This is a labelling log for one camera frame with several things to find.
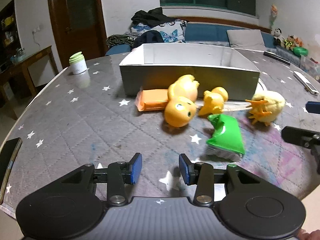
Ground striped cloth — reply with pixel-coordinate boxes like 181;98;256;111
106;32;140;48

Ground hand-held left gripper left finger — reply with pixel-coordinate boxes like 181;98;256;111
47;152;143;207

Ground dark blue garment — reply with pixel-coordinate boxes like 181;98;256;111
132;30;164;48

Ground grey pillow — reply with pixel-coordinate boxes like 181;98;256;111
227;29;266;51

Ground wooden side desk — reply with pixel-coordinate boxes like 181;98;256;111
0;45;59;100

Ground green snack packet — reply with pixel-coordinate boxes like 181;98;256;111
205;114;246;159

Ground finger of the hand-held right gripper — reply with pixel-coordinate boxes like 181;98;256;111
305;101;320;113
281;126;320;175

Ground pale yellow plush chick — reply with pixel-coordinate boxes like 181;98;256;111
245;91;286;127

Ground black clothes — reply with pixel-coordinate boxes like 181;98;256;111
131;7;175;27

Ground black smartphone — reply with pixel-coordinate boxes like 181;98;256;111
0;137;23;204

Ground flower plush toy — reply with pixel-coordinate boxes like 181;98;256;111
270;4;279;28

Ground group of small plush toys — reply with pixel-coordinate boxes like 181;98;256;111
284;34;304;50

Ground small yellow duck toy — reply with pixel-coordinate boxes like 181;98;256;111
198;87;229;117

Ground white remote control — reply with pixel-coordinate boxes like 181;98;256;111
293;70;320;95

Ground glass jar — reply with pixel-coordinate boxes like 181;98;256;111
10;48;25;63

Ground butterfly print pillow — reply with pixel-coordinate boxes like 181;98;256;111
130;19;187;43

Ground white jar with green lid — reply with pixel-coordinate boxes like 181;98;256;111
69;52;88;75

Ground blue sofa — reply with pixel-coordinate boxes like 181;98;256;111
105;21;278;55

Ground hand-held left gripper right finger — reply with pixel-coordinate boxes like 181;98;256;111
178;153;272;205

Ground orange packet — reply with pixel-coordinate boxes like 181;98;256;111
135;89;169;112

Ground clear storage box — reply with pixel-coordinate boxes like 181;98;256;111
275;45;320;78

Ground brown wooden door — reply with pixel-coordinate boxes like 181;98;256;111
47;0;108;69

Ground panda plush toy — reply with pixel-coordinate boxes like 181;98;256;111
272;27;285;45

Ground black remote control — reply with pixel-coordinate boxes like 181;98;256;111
263;51;292;65

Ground green plush toy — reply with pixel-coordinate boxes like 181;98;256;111
293;46;308;57

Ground grey star tablecloth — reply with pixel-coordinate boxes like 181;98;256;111
0;47;320;240

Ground grey cardboard box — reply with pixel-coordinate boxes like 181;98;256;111
119;43;261;101

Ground large yellow duck toy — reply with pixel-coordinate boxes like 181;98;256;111
164;74;200;128

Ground dark shelf with items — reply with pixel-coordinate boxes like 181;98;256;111
0;0;19;73

